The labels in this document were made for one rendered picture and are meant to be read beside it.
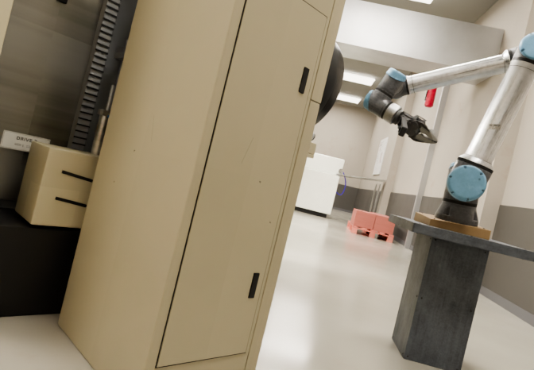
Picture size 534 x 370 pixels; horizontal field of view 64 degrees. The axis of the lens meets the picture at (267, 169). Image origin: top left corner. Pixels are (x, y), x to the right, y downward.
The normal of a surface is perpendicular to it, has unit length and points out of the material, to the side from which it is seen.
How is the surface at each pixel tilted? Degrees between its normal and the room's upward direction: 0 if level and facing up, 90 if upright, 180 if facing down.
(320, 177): 90
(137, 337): 90
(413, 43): 90
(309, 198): 90
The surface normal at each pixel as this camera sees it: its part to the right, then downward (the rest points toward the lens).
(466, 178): -0.41, 0.04
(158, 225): -0.69, -0.18
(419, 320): -0.08, -0.03
